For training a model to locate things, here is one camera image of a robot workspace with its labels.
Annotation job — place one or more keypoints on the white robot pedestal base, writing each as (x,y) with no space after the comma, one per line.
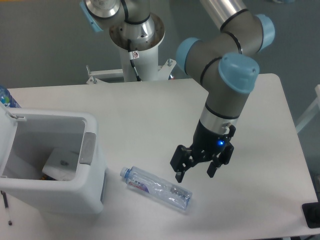
(138,46)

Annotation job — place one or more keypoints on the white plastic trash can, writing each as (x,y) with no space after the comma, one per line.
(27,138)

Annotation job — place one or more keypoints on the white plastic bag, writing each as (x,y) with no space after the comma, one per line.
(61,164)

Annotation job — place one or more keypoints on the colourful trash inside can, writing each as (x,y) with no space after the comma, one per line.
(47,178)

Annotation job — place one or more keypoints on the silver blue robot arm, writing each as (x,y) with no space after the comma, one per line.
(225,68)

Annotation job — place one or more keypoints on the blue labelled bottle at edge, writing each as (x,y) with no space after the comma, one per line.
(7,99)

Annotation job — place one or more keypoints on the clear plastic water bottle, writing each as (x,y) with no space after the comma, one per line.
(156,187)

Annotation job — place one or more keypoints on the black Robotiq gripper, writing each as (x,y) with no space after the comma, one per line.
(206,146)

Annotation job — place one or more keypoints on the black device at table edge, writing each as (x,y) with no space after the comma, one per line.
(311,213)

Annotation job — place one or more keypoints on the black pen on table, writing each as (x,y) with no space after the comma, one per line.
(6,207)

